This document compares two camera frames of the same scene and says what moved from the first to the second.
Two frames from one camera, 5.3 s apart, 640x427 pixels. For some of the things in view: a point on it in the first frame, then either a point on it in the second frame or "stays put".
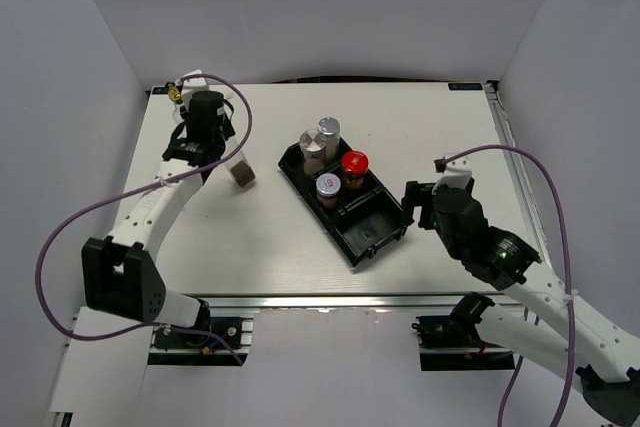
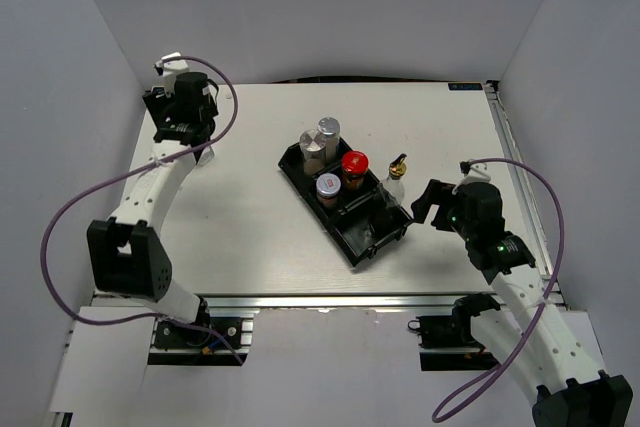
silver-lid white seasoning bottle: x=313 y=143 stays put
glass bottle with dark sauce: x=238 y=165 → x=392 y=189
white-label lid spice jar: x=328 y=187 stays put
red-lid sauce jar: x=354 y=166 stays put
